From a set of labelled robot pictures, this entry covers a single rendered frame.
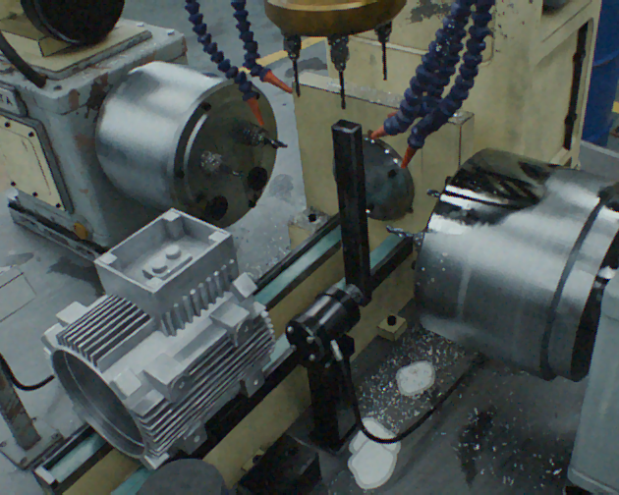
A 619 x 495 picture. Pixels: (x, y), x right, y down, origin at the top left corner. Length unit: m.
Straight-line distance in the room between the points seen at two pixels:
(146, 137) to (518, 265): 0.60
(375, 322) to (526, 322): 0.39
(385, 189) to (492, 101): 0.20
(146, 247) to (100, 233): 0.49
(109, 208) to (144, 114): 0.25
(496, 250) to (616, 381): 0.18
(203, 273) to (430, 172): 0.40
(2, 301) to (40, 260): 0.52
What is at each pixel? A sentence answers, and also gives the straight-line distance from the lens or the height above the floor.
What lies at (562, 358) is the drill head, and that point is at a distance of 0.84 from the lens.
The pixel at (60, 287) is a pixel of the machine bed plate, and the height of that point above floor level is 0.80.
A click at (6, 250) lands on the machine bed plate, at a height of 0.80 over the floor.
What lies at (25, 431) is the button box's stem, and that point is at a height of 0.84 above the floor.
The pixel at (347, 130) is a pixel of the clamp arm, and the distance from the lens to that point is 0.78.
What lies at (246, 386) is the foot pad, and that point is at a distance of 0.88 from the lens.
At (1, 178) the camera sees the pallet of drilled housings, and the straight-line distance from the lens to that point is 3.29.
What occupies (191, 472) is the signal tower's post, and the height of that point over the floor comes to 1.22.
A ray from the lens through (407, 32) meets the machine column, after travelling 1.16.
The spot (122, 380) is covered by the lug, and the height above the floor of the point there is 1.09.
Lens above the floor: 1.62
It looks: 38 degrees down
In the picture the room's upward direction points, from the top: 7 degrees counter-clockwise
